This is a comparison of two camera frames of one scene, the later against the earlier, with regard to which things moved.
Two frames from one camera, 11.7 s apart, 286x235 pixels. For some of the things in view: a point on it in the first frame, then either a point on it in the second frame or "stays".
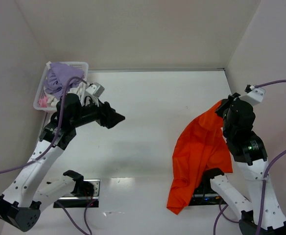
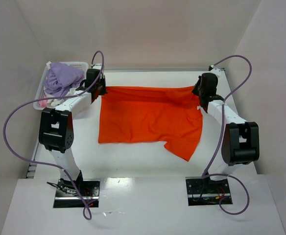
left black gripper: (106, 115) → (100, 88)
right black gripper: (226, 105) → (197, 88)
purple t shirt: (58, 75) stays
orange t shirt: (202, 145) → (152, 113)
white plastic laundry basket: (40, 87) stays
